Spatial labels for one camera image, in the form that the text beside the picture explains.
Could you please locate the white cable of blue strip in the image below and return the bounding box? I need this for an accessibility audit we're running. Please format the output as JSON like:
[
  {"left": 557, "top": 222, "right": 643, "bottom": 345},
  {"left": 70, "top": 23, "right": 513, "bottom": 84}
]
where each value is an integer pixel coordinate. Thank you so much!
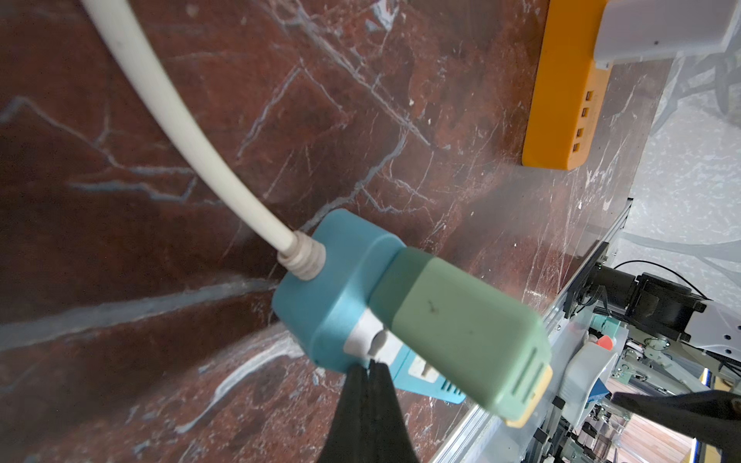
[{"left": 79, "top": 0, "right": 328, "bottom": 283}]

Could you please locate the orange power strip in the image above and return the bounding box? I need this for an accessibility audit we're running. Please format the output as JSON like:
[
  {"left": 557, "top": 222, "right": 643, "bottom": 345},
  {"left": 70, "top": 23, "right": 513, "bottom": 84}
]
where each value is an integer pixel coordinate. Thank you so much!
[{"left": 522, "top": 0, "right": 611, "bottom": 171}]

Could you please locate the white charger on orange strip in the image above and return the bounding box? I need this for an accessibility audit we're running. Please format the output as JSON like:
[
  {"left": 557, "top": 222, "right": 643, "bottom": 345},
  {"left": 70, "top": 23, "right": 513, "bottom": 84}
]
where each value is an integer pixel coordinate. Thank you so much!
[{"left": 594, "top": 0, "right": 740, "bottom": 65}]

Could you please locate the blue power strip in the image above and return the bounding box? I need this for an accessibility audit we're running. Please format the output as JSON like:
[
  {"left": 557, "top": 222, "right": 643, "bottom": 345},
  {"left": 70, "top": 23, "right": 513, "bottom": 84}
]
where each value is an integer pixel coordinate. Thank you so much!
[{"left": 271, "top": 210, "right": 465, "bottom": 404}]

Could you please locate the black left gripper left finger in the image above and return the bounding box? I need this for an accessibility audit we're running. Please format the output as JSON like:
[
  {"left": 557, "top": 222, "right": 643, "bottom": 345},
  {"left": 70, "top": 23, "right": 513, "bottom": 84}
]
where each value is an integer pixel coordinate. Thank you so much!
[{"left": 318, "top": 361, "right": 418, "bottom": 462}]

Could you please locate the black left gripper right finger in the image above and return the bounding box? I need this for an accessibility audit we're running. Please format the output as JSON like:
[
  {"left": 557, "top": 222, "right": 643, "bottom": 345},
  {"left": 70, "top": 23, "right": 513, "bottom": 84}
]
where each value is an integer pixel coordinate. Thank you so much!
[{"left": 612, "top": 391, "right": 740, "bottom": 451}]

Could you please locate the green plug adapter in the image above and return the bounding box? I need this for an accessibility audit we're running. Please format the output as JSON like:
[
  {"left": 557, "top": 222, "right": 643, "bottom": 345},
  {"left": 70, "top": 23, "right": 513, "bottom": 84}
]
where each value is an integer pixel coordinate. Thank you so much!
[{"left": 369, "top": 247, "right": 553, "bottom": 428}]

